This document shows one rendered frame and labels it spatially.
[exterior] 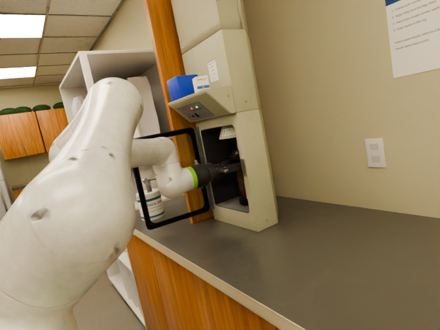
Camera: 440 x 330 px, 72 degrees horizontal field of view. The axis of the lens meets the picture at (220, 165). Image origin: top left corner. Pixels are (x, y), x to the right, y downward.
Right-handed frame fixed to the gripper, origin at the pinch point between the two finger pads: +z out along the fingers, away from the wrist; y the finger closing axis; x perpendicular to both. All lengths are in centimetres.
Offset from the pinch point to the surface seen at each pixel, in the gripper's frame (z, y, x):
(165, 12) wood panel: -10, 23, -71
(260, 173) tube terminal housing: -3.3, -14.1, 3.9
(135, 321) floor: -40, 126, 120
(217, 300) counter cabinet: -37, -22, 38
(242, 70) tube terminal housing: -2.7, -13.9, -36.1
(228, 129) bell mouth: -6.7, -3.0, -15.0
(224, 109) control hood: -13.7, -13.1, -23.2
